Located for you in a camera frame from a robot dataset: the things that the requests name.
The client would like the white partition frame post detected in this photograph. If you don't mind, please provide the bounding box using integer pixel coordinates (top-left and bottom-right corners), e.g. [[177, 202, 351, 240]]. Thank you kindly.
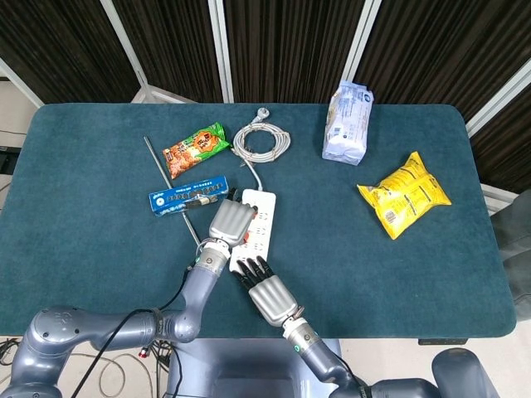
[[464, 57, 531, 138], [0, 57, 45, 109], [208, 0, 236, 104], [343, 0, 383, 84], [99, 0, 200, 104]]

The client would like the beige floor cable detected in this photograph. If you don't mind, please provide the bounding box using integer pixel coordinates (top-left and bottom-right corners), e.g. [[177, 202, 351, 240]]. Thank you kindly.
[[70, 352, 154, 398]]

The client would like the pale purple package bag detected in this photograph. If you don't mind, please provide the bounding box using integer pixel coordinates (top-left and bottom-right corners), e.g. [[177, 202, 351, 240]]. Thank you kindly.
[[321, 80, 375, 167]]

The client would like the blue cookie box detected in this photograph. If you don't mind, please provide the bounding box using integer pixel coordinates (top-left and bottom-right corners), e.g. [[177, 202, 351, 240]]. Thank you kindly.
[[148, 175, 231, 217]]

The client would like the white partition base foot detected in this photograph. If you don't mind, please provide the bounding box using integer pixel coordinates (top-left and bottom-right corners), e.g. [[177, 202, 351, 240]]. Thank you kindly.
[[480, 182, 519, 216]]

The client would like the black floor box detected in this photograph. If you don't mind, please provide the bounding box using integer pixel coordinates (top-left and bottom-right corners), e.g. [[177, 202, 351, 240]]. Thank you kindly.
[[0, 144, 20, 175]]

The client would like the green orange snack bag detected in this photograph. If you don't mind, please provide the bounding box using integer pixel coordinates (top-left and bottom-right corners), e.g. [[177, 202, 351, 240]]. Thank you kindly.
[[161, 121, 232, 180]]

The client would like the grey clothed person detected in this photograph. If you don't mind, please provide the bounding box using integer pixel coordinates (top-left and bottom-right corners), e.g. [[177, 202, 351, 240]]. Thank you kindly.
[[491, 190, 531, 310]]

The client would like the coiled white power cord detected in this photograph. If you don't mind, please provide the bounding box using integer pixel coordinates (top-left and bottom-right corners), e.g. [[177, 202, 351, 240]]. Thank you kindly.
[[231, 106, 292, 192]]

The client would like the dark brown partition panel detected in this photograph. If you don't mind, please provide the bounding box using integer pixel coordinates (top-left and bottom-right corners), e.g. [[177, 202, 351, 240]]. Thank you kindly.
[[226, 0, 370, 104], [0, 0, 140, 104], [354, 0, 531, 121], [111, 0, 225, 104], [470, 97, 531, 196]]

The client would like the black desk controller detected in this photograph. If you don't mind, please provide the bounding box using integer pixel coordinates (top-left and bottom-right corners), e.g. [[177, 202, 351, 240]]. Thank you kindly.
[[417, 337, 469, 347]]

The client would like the thin metal rod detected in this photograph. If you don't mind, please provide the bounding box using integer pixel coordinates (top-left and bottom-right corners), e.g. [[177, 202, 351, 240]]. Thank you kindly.
[[143, 136, 201, 245]]

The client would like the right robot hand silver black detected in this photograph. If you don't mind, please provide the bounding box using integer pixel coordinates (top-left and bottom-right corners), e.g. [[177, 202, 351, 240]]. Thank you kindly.
[[231, 255, 305, 328]]

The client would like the grey robot torso base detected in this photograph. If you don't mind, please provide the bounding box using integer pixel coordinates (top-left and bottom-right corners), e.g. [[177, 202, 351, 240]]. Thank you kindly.
[[165, 337, 343, 398]]

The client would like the yellow chip bag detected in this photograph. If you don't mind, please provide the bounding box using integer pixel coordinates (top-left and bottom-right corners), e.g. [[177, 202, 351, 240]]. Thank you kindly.
[[357, 151, 452, 240]]

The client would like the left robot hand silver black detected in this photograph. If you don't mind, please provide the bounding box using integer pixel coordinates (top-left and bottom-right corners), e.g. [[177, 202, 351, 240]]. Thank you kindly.
[[207, 187, 257, 248]]

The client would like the white power strip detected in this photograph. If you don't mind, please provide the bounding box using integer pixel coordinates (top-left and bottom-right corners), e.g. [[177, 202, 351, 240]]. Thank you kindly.
[[229, 188, 277, 274]]

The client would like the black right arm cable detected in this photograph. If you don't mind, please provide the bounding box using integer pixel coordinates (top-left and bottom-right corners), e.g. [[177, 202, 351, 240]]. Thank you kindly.
[[335, 356, 366, 386]]

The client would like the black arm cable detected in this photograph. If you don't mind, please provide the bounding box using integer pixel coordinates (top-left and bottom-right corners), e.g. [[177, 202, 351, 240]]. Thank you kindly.
[[70, 265, 200, 398], [335, 356, 366, 386]]

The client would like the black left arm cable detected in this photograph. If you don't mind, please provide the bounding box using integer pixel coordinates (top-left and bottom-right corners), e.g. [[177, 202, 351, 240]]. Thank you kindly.
[[70, 265, 200, 398]]

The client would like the teal felt table mat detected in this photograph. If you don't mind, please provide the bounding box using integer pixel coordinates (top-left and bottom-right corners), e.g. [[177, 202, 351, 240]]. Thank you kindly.
[[0, 102, 518, 339]]

